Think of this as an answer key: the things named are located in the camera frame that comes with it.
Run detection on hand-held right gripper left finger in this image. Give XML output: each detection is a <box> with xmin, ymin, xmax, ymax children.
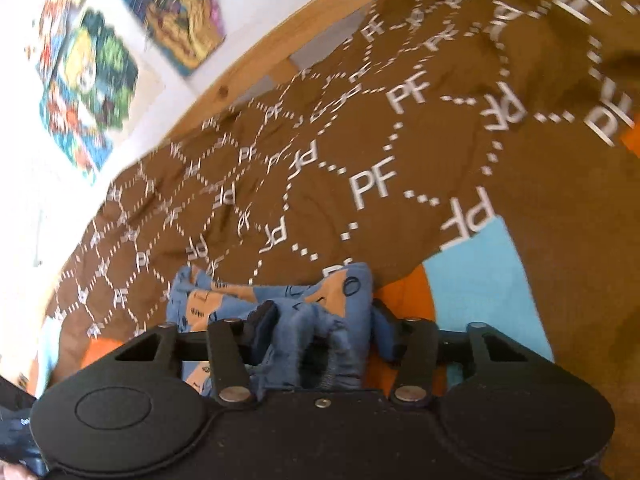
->
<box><xmin>114</xmin><ymin>300</ymin><xmax>281</xmax><ymax>407</ymax></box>

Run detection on wooden bed frame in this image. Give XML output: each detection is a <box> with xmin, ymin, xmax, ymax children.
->
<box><xmin>165</xmin><ymin>0</ymin><xmax>421</xmax><ymax>138</ymax></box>

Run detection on blue pants with orange patches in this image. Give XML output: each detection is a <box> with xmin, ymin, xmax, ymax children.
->
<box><xmin>165</xmin><ymin>261</ymin><xmax>376</xmax><ymax>396</ymax></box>

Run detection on colourful wall poster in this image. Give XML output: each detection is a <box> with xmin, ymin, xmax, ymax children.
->
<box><xmin>111</xmin><ymin>0</ymin><xmax>227</xmax><ymax>79</ymax></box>
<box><xmin>27</xmin><ymin>5</ymin><xmax>167</xmax><ymax>183</ymax></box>

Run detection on patchwork bed sheet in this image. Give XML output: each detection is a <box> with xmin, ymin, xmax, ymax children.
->
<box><xmin>25</xmin><ymin>120</ymin><xmax>640</xmax><ymax>480</ymax></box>

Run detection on brown printed blanket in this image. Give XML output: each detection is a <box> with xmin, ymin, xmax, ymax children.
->
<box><xmin>47</xmin><ymin>0</ymin><xmax>640</xmax><ymax>343</ymax></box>

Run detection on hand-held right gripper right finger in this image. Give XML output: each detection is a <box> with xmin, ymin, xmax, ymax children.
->
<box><xmin>371</xmin><ymin>298</ymin><xmax>530</xmax><ymax>408</ymax></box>

